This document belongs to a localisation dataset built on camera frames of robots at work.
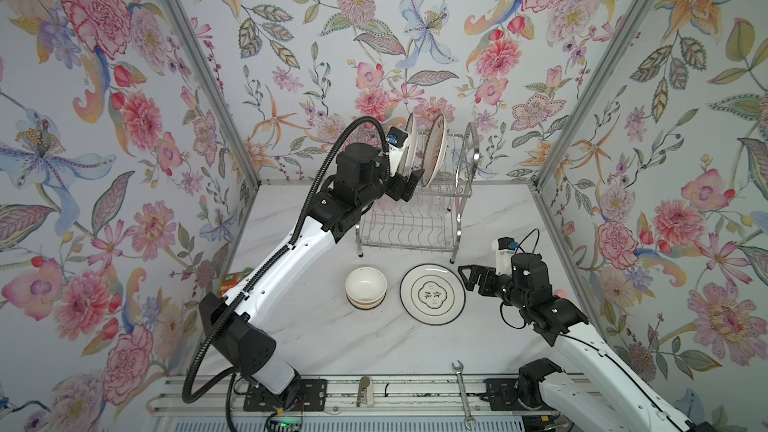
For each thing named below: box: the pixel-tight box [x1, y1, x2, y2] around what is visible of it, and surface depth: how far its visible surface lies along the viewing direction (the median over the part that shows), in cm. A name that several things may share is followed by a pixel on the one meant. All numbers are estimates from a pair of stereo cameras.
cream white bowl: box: [345, 288, 387, 310], surface depth 85 cm
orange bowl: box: [345, 266, 388, 306], surface depth 87 cm
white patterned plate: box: [400, 263, 467, 326], surface depth 92 cm
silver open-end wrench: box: [451, 360, 477, 430], surface depth 73 cm
